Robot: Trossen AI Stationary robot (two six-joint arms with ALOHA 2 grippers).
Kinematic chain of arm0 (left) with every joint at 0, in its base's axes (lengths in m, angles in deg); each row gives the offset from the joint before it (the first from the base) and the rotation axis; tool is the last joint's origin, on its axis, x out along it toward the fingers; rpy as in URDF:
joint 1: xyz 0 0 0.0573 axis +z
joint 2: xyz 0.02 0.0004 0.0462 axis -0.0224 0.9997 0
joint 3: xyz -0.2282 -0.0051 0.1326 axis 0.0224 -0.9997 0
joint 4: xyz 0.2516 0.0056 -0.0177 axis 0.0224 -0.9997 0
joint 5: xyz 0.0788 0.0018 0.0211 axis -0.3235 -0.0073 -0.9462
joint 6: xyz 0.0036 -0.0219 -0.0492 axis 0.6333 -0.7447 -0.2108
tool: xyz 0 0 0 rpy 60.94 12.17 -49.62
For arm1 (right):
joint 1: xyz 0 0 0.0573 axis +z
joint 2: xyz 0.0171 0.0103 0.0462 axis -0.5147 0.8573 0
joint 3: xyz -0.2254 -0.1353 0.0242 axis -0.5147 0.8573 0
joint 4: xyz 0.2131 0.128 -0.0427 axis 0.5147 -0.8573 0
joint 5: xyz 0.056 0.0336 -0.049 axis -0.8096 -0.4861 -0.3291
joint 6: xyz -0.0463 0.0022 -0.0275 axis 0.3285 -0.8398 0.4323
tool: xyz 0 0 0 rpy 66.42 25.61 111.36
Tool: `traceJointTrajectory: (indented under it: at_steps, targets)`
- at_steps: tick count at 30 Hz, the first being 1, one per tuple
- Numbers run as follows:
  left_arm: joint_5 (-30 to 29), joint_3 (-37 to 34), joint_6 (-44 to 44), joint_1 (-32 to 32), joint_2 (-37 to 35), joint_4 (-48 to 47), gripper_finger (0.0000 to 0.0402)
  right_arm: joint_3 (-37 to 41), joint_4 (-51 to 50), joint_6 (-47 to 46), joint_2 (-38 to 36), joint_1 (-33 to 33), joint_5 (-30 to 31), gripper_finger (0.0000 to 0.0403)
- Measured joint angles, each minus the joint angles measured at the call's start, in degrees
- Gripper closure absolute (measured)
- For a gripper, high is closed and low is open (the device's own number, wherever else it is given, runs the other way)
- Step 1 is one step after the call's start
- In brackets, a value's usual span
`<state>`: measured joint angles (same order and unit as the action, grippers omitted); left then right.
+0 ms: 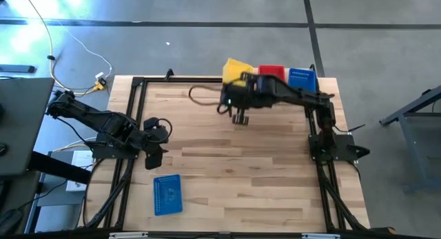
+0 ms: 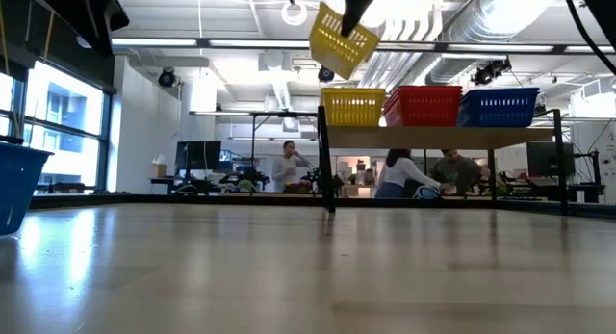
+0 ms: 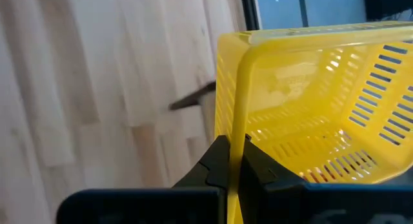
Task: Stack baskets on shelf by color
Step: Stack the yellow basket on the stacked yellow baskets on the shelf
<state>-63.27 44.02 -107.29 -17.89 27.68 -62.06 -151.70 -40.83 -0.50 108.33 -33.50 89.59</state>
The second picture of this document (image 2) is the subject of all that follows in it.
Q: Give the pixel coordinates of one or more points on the yellow plastic slotted basket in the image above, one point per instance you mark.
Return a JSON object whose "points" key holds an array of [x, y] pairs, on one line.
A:
{"points": [[353, 108], [337, 52]]}

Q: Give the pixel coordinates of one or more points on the blue white bag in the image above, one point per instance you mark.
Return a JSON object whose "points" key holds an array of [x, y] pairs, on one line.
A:
{"points": [[426, 193]]}

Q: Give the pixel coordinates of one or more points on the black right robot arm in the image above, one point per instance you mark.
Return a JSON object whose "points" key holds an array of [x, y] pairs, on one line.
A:
{"points": [[601, 7]]}

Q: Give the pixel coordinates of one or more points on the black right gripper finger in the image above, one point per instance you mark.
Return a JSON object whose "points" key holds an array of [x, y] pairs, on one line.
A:
{"points": [[356, 7]]}

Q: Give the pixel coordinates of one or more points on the black 3D printer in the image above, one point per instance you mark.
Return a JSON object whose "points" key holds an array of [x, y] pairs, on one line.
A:
{"points": [[587, 180]]}

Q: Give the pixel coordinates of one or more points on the person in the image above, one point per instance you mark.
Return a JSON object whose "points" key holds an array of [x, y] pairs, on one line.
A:
{"points": [[402, 172], [286, 170], [457, 172]]}

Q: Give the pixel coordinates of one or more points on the black metal rig frame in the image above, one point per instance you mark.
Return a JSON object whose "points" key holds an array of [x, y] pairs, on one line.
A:
{"points": [[192, 200]]}

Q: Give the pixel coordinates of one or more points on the blue plastic slotted basket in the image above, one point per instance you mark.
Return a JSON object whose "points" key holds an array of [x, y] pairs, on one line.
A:
{"points": [[464, 120], [500, 108], [19, 189]]}

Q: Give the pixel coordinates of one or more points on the silver ventilation duct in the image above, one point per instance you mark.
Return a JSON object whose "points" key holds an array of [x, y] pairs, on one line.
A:
{"points": [[486, 26]]}

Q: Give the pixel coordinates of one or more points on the cardboard box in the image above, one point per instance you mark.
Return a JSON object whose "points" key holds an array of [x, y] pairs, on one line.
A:
{"points": [[158, 170]]}

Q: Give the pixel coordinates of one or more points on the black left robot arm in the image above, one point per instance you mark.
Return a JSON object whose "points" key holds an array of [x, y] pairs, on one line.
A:
{"points": [[82, 11]]}

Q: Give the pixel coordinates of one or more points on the black ceiling camera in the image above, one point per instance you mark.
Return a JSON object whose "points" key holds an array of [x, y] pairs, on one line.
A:
{"points": [[325, 74], [488, 73], [167, 77]]}

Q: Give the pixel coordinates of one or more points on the black computer monitor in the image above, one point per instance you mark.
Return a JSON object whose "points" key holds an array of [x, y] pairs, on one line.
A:
{"points": [[198, 155], [544, 158]]}

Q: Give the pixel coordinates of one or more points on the red plastic slotted basket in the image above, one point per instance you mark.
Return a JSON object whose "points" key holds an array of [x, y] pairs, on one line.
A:
{"points": [[428, 108], [390, 118]]}

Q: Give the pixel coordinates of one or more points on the black-framed small shelf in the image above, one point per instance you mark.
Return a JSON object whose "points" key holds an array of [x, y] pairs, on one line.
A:
{"points": [[433, 137]]}

